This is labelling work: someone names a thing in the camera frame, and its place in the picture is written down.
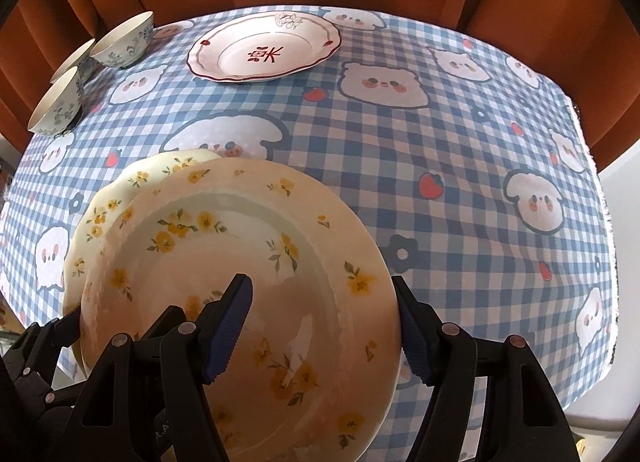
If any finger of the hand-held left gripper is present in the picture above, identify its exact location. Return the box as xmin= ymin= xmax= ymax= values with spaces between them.
xmin=5 ymin=364 xmax=88 ymax=410
xmin=22 ymin=307 xmax=82 ymax=368

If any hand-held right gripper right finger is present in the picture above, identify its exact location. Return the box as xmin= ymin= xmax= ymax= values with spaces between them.
xmin=393 ymin=276 xmax=573 ymax=462

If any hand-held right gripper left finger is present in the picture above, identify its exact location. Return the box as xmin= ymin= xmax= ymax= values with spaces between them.
xmin=75 ymin=274 xmax=253 ymax=462

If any yellow flower plate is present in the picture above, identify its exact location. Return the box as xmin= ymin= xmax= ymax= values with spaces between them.
xmin=80 ymin=158 xmax=403 ymax=462
xmin=62 ymin=149 xmax=221 ymax=378

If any floral white bowl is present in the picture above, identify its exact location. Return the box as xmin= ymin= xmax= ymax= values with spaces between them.
xmin=50 ymin=38 xmax=98 ymax=85
xmin=27 ymin=66 xmax=85 ymax=137
xmin=90 ymin=10 xmax=155 ymax=68

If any red rim white plate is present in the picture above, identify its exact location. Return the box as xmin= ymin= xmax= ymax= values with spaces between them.
xmin=186 ymin=12 xmax=342 ymax=84

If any blue checked bear tablecloth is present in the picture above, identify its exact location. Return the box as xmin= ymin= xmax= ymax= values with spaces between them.
xmin=0 ymin=4 xmax=621 ymax=462

